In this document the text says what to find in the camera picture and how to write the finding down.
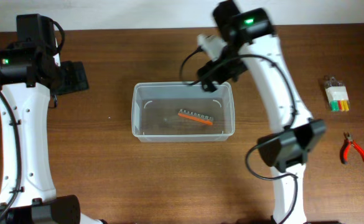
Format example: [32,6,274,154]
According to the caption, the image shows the orange screwdriver bit holder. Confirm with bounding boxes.
[178,109,213,126]

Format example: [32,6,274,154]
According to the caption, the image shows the clear plastic container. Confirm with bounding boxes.
[131,82,235,142]

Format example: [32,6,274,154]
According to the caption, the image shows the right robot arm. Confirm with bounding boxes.
[197,1,326,223]

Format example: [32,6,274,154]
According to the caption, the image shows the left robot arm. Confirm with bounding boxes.
[0,14,94,224]

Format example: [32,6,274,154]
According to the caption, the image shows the red handled pliers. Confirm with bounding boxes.
[340,132,364,165]

